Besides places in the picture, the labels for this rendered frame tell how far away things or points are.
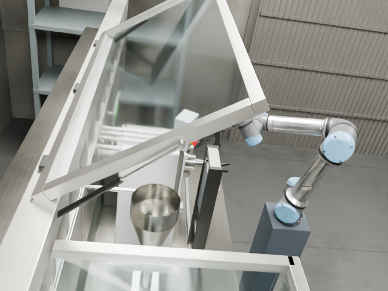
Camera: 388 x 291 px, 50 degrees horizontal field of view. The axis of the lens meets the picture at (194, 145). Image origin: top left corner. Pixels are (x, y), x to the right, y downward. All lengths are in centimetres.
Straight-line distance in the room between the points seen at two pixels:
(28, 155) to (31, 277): 72
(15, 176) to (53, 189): 46
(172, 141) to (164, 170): 73
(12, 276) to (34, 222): 14
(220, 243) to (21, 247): 124
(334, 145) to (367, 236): 217
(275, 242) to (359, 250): 155
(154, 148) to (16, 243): 33
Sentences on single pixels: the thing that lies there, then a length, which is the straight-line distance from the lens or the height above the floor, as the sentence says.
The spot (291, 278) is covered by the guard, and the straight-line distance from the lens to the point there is 99.
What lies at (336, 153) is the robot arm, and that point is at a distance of 176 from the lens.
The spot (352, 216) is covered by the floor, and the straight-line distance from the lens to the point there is 398.
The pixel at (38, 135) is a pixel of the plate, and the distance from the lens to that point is 160.
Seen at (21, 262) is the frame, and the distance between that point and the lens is 87.
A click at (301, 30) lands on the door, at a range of 406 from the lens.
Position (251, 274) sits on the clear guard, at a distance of 97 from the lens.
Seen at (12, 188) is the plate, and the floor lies 144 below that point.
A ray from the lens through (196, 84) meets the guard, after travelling 103.
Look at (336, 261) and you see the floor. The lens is 349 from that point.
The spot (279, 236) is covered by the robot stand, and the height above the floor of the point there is 85.
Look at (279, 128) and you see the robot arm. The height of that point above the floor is 139.
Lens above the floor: 230
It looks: 33 degrees down
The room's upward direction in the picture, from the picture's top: 10 degrees clockwise
